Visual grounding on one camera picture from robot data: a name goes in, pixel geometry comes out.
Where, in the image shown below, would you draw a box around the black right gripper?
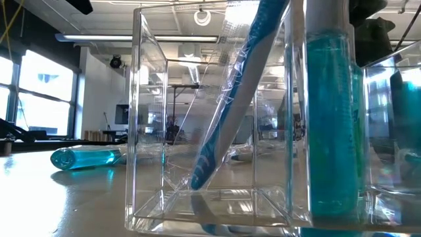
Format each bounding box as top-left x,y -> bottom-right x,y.
347,0 -> 397,68

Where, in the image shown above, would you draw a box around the blue toothbrush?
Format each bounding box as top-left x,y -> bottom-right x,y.
189,0 -> 291,192
226,144 -> 261,165

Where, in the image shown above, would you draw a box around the clear acrylic organizer box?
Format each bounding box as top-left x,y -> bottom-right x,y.
124,0 -> 421,237

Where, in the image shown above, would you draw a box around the long fluorescent ceiling light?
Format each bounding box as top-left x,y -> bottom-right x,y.
55,32 -> 218,43

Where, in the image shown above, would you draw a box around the wooden blocks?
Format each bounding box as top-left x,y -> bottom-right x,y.
83,129 -> 110,142

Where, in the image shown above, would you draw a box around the large glass window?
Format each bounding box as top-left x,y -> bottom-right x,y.
0,49 -> 79,138

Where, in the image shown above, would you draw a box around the white cable loop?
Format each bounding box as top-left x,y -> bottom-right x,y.
193,9 -> 212,27

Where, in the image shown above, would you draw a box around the black ceiling camera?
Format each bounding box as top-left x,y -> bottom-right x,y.
109,54 -> 124,70

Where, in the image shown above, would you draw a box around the dark wall monitor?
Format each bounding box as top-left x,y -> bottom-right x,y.
114,103 -> 130,126

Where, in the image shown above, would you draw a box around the black aluminium table frame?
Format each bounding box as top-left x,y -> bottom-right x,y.
0,117 -> 130,156

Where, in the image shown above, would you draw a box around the yellow cable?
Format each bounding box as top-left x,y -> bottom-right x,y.
0,0 -> 26,45

